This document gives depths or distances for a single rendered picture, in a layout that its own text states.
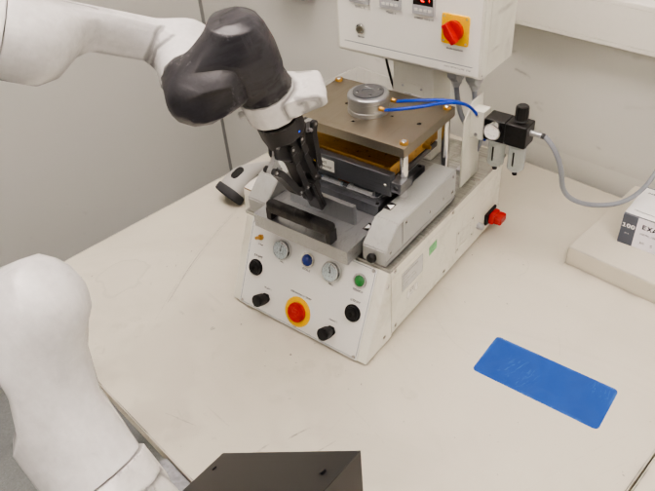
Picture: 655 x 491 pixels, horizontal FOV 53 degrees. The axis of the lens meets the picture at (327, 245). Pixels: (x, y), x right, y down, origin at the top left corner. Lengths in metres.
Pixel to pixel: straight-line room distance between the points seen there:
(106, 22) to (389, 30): 0.57
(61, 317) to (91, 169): 1.93
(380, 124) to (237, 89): 0.36
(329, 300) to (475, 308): 0.30
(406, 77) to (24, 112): 1.44
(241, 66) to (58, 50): 0.23
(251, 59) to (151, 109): 1.75
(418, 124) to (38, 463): 0.83
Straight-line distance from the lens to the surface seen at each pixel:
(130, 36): 1.03
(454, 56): 1.30
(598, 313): 1.41
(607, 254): 1.48
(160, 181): 2.80
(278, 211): 1.21
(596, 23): 1.58
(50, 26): 0.91
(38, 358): 0.73
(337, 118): 1.26
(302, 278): 1.28
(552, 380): 1.26
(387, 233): 1.16
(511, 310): 1.37
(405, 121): 1.24
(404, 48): 1.35
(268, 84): 0.97
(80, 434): 0.76
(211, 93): 0.95
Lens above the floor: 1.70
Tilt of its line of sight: 39 degrees down
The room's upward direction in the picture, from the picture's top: 5 degrees counter-clockwise
